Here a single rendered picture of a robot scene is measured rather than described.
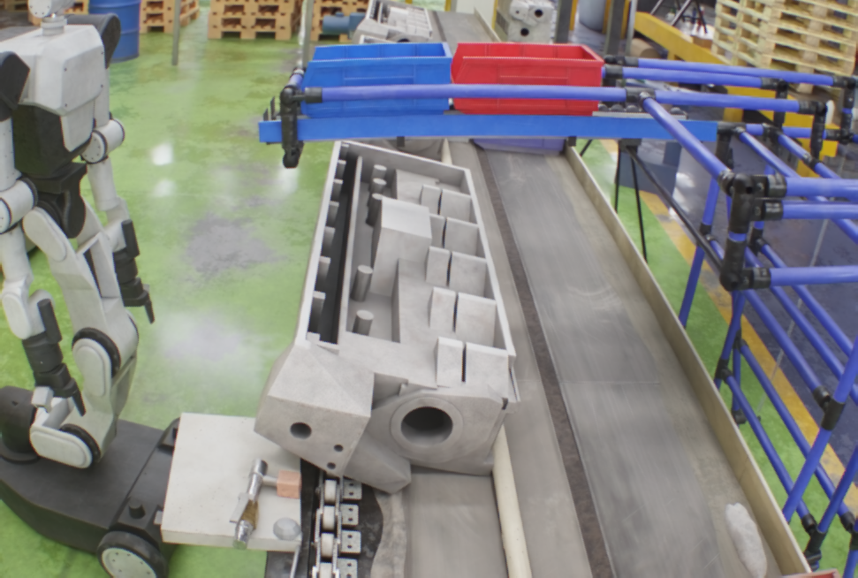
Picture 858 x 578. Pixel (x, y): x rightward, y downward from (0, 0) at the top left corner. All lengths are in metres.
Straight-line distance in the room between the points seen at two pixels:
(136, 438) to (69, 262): 0.73
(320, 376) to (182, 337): 1.96
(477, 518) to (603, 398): 0.46
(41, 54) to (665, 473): 1.46
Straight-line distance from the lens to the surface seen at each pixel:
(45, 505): 2.19
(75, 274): 1.82
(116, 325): 1.91
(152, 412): 2.74
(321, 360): 1.21
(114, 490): 2.20
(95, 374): 1.92
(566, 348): 1.78
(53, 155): 1.72
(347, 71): 1.59
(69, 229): 1.82
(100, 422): 2.08
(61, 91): 1.65
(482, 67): 1.59
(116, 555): 2.08
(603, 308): 1.97
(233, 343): 3.08
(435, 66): 1.58
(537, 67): 1.60
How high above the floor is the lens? 1.65
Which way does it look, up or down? 25 degrees down
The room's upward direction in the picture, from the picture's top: 7 degrees clockwise
